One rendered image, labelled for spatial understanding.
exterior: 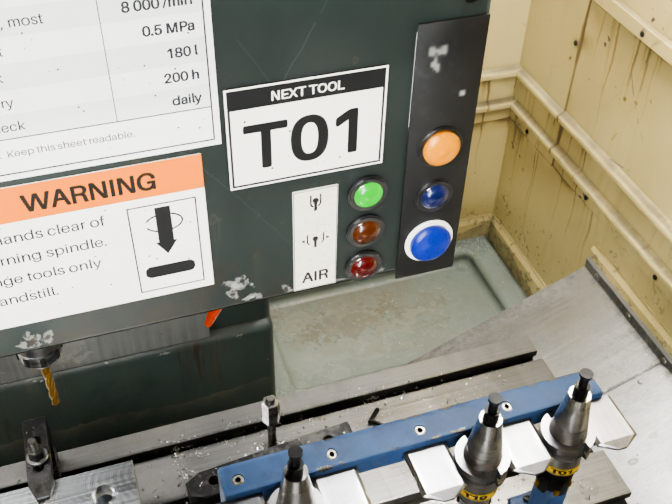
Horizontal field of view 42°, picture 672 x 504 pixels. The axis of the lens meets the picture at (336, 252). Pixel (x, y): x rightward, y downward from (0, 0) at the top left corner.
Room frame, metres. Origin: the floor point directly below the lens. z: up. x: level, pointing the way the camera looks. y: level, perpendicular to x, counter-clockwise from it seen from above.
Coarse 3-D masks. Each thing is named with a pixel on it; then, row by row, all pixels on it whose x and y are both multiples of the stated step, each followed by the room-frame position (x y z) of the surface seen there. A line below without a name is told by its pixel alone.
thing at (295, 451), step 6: (288, 450) 0.51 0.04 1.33; (294, 450) 0.51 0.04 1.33; (300, 450) 0.51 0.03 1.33; (294, 456) 0.50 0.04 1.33; (300, 456) 0.50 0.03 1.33; (288, 462) 0.51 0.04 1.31; (294, 462) 0.50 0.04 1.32; (300, 462) 0.51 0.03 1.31; (288, 468) 0.50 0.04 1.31; (294, 468) 0.50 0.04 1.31; (300, 468) 0.50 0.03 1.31; (288, 474) 0.50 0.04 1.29; (294, 474) 0.50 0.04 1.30; (300, 474) 0.50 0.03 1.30
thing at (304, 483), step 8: (304, 464) 0.52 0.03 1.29; (304, 472) 0.51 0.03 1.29; (288, 480) 0.50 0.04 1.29; (296, 480) 0.50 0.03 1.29; (304, 480) 0.50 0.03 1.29; (280, 488) 0.50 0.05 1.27; (288, 488) 0.49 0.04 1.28; (296, 488) 0.49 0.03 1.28; (304, 488) 0.50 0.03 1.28; (312, 488) 0.51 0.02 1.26; (280, 496) 0.50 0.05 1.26; (288, 496) 0.49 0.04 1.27; (296, 496) 0.49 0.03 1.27; (304, 496) 0.49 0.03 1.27; (312, 496) 0.50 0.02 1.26
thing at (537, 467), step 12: (528, 420) 0.64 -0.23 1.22; (504, 432) 0.62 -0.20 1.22; (516, 432) 0.62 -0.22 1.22; (528, 432) 0.62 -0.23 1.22; (516, 444) 0.60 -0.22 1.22; (528, 444) 0.60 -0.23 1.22; (540, 444) 0.60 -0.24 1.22; (516, 456) 0.59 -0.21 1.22; (528, 456) 0.59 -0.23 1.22; (540, 456) 0.59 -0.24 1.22; (552, 456) 0.59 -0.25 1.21; (516, 468) 0.57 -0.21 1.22; (528, 468) 0.57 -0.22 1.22; (540, 468) 0.57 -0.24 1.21
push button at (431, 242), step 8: (424, 232) 0.45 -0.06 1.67; (432, 232) 0.45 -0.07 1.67; (440, 232) 0.46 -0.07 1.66; (448, 232) 0.46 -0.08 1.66; (416, 240) 0.45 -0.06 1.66; (424, 240) 0.45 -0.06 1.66; (432, 240) 0.45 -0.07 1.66; (440, 240) 0.45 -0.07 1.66; (448, 240) 0.46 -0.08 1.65; (416, 248) 0.45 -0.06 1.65; (424, 248) 0.45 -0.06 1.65; (432, 248) 0.45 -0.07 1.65; (440, 248) 0.46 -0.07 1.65; (416, 256) 0.45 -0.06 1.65; (424, 256) 0.45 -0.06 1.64; (432, 256) 0.45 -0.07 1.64
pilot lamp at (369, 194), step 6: (366, 186) 0.44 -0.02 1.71; (372, 186) 0.44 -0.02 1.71; (378, 186) 0.44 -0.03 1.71; (360, 192) 0.44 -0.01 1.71; (366, 192) 0.44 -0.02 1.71; (372, 192) 0.44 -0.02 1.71; (378, 192) 0.44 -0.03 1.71; (354, 198) 0.44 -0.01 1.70; (360, 198) 0.44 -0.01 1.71; (366, 198) 0.44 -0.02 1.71; (372, 198) 0.44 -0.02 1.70; (378, 198) 0.44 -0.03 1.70; (360, 204) 0.44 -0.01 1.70; (366, 204) 0.44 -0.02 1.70; (372, 204) 0.44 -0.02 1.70
